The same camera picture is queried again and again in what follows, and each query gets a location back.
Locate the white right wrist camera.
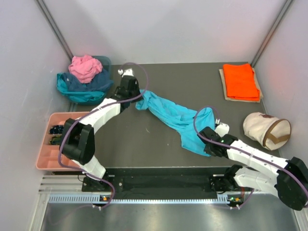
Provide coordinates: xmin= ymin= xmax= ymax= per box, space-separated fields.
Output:
xmin=215 ymin=119 xmax=230 ymax=137

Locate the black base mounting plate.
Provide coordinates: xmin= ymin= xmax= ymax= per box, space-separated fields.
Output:
xmin=81 ymin=167 xmax=244 ymax=199

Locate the teal t shirt in bin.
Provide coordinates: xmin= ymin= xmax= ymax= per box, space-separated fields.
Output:
xmin=56 ymin=73 xmax=106 ymax=105

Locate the grey slotted cable duct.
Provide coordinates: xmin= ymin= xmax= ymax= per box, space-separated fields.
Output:
xmin=48 ymin=194 xmax=242 ymax=204

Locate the dark hair tie blue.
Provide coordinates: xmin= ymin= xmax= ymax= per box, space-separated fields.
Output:
xmin=49 ymin=125 xmax=64 ymax=135

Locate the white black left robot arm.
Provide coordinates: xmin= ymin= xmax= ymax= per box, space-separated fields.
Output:
xmin=58 ymin=69 xmax=142 ymax=192

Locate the pink t shirt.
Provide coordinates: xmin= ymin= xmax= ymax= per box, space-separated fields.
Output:
xmin=68 ymin=55 xmax=103 ymax=84

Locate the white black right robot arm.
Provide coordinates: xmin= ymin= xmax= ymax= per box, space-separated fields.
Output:
xmin=197 ymin=127 xmax=308 ymax=211

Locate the cream canvas drawstring bag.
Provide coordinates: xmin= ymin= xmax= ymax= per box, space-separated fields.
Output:
xmin=243 ymin=112 xmax=292 ymax=151

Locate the pink compartment tray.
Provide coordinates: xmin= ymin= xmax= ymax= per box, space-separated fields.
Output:
xmin=36 ymin=112 xmax=87 ymax=171

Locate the dark blue t shirt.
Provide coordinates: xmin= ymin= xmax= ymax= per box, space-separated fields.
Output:
xmin=60 ymin=69 xmax=114 ymax=92

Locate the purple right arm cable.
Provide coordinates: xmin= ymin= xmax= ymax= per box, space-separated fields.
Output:
xmin=193 ymin=105 xmax=306 ymax=209

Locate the folded orange t shirt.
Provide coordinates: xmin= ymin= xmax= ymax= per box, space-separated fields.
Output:
xmin=222 ymin=64 xmax=260 ymax=102

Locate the light blue t shirt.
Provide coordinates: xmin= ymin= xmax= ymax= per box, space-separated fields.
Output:
xmin=135 ymin=91 xmax=215 ymax=156

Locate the teal plastic laundry bin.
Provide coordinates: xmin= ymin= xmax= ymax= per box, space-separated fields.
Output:
xmin=63 ymin=55 xmax=112 ymax=106

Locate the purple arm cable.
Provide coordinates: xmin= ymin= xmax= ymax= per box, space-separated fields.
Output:
xmin=193 ymin=105 xmax=306 ymax=209
xmin=58 ymin=62 xmax=149 ymax=210

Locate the dark hair tie green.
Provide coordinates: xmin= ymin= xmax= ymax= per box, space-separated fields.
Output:
xmin=49 ymin=134 xmax=62 ymax=145

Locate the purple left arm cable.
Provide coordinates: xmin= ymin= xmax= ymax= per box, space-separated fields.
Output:
xmin=58 ymin=62 xmax=149 ymax=210

